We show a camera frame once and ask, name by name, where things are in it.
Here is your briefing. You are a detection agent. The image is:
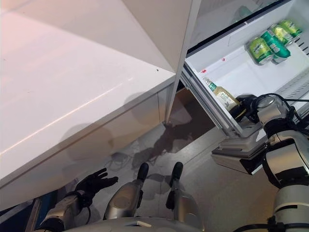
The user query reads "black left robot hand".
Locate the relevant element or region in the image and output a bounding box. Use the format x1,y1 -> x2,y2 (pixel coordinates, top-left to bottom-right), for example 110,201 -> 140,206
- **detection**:
75,168 -> 119,194

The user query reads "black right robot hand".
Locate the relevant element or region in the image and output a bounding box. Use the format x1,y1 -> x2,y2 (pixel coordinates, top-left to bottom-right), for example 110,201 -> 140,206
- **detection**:
228,94 -> 259,125

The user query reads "tea bottle with white cap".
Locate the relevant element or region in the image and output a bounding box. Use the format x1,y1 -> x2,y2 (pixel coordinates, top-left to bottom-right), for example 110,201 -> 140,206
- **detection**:
202,76 -> 241,112

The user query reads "white fridge drawer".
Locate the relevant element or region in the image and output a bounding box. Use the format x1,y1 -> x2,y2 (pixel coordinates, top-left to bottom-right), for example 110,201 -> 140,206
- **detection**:
180,0 -> 309,174

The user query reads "steel fronted fridge drawer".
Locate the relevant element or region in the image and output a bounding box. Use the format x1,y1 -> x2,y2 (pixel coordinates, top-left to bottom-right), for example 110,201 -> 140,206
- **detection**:
211,130 -> 269,175

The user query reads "stainless steel fridge body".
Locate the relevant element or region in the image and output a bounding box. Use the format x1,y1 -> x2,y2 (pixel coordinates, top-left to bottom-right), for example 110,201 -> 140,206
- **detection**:
190,0 -> 293,51

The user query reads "silver left robot leg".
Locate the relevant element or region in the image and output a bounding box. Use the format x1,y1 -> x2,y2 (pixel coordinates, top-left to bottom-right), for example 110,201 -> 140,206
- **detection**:
103,162 -> 150,221

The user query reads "silver robot leg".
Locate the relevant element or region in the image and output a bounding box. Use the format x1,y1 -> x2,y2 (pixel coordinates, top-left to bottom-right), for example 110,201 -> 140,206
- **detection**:
165,161 -> 199,223
103,162 -> 150,221

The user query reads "dark green drink can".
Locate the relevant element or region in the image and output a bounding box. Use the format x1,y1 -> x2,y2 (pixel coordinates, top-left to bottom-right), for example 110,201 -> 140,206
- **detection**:
260,30 -> 292,64

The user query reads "silver right robot leg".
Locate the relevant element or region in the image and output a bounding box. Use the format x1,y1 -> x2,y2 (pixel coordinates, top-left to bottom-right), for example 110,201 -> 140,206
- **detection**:
165,161 -> 199,223

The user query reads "tall white cabinet panel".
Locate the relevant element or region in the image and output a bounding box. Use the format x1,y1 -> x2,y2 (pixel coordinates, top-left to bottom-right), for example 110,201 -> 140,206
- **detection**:
165,0 -> 201,124

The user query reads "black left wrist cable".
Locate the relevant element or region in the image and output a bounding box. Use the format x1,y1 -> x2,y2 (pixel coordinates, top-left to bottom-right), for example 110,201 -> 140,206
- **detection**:
81,204 -> 93,221

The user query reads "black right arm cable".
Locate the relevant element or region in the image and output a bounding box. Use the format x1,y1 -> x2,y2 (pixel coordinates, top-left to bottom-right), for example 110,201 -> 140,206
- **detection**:
272,95 -> 309,136

